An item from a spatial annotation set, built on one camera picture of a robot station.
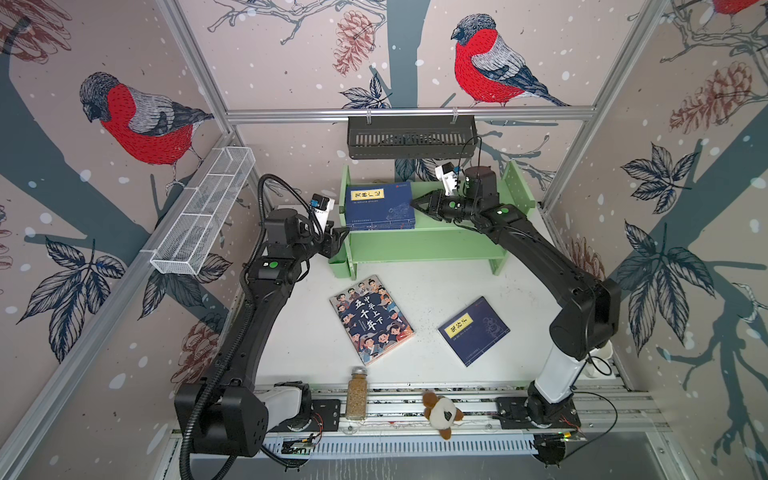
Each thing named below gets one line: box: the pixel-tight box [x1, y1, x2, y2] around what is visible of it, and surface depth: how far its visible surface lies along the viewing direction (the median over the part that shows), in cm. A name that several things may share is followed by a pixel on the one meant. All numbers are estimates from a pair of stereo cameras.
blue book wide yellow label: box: [345, 217, 416, 231], surface depth 79 cm
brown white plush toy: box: [422, 391, 464, 440], surface depth 73 cm
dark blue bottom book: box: [438, 296, 511, 367], surface depth 89 cm
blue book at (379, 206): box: [345, 181, 415, 231], surface depth 80 cm
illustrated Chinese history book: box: [329, 275, 415, 366], surface depth 90 cm
